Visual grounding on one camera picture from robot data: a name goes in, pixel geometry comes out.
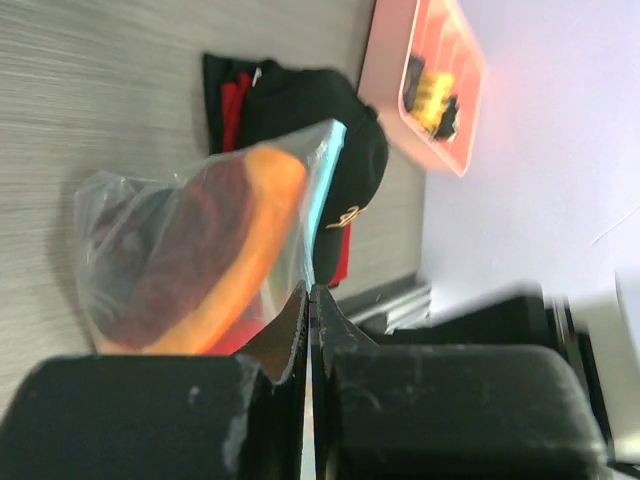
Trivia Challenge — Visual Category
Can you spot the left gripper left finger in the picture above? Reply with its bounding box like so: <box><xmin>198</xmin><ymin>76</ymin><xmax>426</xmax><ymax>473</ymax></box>
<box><xmin>1</xmin><ymin>285</ymin><xmax>306</xmax><ymax>479</ymax></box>

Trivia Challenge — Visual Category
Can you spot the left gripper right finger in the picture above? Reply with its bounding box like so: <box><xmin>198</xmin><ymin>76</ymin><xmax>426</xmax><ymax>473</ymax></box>
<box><xmin>310</xmin><ymin>286</ymin><xmax>608</xmax><ymax>479</ymax></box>

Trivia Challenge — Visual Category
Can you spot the orange papaya slice toy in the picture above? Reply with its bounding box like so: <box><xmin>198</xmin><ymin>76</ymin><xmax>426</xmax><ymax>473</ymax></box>
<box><xmin>87</xmin><ymin>146</ymin><xmax>308</xmax><ymax>354</ymax></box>

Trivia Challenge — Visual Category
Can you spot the clear zip top bag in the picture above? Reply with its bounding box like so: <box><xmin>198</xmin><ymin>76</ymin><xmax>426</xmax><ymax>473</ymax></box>
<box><xmin>74</xmin><ymin>120</ymin><xmax>346</xmax><ymax>354</ymax></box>

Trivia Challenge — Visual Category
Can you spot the black floral rolled sock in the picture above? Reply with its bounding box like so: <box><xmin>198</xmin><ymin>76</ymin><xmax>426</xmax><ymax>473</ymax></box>
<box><xmin>432</xmin><ymin>96</ymin><xmax>459</xmax><ymax>142</ymax></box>

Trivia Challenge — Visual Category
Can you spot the black embroidered cap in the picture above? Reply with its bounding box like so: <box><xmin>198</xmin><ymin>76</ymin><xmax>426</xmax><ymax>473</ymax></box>
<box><xmin>235</xmin><ymin>60</ymin><xmax>389</xmax><ymax>286</ymax></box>

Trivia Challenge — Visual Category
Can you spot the yellow tiger rolled sock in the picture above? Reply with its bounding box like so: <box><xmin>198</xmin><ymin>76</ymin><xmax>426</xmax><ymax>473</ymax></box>
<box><xmin>411</xmin><ymin>72</ymin><xmax>455</xmax><ymax>133</ymax></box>

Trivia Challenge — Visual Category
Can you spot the red and black folded cloth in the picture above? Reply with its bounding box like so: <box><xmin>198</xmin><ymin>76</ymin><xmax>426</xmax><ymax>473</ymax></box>
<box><xmin>202</xmin><ymin>53</ymin><xmax>360</xmax><ymax>288</ymax></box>

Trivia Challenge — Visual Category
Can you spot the dark patterned rolled sock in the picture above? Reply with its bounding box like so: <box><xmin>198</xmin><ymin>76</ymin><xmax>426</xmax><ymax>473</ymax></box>
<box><xmin>402</xmin><ymin>54</ymin><xmax>425</xmax><ymax>111</ymax></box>

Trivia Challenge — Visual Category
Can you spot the pink divided organizer box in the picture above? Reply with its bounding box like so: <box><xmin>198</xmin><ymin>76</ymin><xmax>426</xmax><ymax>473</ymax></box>
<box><xmin>358</xmin><ymin>0</ymin><xmax>485</xmax><ymax>176</ymax></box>

